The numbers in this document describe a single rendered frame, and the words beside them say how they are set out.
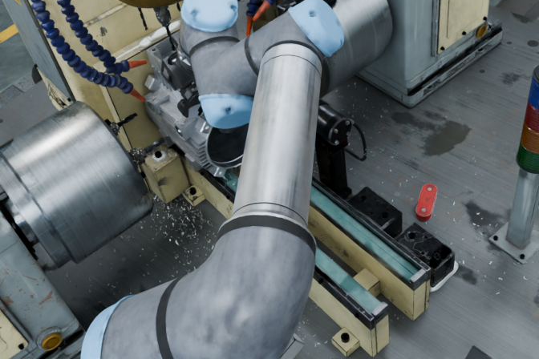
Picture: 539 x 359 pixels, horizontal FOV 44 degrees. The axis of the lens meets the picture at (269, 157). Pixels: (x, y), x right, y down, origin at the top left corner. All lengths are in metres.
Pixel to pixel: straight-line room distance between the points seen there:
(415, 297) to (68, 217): 0.60
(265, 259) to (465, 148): 0.98
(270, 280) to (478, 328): 0.73
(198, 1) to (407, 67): 0.71
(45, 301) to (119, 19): 0.58
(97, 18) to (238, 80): 0.58
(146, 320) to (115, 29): 0.89
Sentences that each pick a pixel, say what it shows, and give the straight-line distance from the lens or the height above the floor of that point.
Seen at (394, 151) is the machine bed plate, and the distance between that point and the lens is 1.50.
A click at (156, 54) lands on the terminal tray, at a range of 1.31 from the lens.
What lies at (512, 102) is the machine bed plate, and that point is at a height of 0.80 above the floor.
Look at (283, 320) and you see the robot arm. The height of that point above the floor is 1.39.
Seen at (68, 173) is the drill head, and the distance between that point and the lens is 1.14.
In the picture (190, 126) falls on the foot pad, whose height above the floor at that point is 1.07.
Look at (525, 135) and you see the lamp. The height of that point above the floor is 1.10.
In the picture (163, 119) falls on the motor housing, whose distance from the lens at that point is 1.32.
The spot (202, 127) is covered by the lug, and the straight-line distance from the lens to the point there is 1.21.
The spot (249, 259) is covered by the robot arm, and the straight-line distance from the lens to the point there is 0.58.
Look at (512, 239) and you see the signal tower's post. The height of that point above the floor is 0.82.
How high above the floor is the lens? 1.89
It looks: 46 degrees down
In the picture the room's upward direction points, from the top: 12 degrees counter-clockwise
